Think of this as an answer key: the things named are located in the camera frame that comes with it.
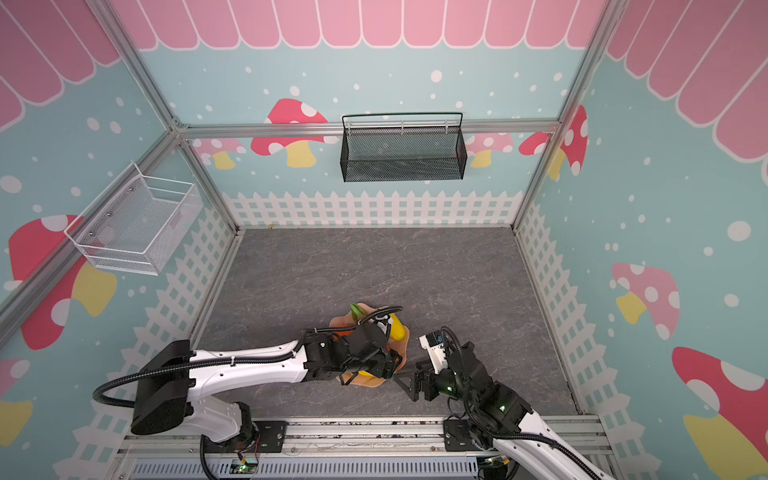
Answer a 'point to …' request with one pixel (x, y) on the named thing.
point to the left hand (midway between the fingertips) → (389, 361)
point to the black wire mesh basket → (368, 155)
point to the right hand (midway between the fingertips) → (405, 373)
